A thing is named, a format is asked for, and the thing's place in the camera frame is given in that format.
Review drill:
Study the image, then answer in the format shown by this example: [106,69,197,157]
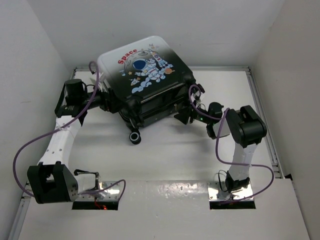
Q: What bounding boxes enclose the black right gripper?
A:
[174,100,212,125]

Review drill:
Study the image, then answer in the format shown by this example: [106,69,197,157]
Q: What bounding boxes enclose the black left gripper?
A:
[79,81,127,114]

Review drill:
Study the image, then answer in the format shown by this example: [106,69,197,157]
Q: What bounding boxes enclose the grey suitcase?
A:
[97,35,196,145]

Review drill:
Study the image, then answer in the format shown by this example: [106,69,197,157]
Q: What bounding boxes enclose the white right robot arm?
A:
[174,102,267,193]

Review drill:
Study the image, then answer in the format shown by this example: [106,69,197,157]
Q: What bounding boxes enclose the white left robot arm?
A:
[27,79,116,204]

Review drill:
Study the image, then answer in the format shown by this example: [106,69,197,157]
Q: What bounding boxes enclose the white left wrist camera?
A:
[91,73,105,92]

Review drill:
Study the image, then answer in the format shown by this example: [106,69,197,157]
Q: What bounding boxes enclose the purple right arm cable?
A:
[188,84,275,203]

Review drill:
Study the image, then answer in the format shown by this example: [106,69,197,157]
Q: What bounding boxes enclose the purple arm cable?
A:
[188,84,275,203]
[12,61,126,200]

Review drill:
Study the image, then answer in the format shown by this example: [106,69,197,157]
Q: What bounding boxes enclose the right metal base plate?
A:
[207,181,254,202]

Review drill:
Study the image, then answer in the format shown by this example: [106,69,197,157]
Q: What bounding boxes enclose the metal base plate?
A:
[207,181,254,202]
[75,183,121,202]

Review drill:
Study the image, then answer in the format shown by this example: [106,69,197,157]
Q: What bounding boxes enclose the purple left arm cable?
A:
[12,61,126,200]

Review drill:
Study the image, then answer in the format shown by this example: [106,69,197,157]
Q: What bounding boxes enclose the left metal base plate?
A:
[75,183,121,202]

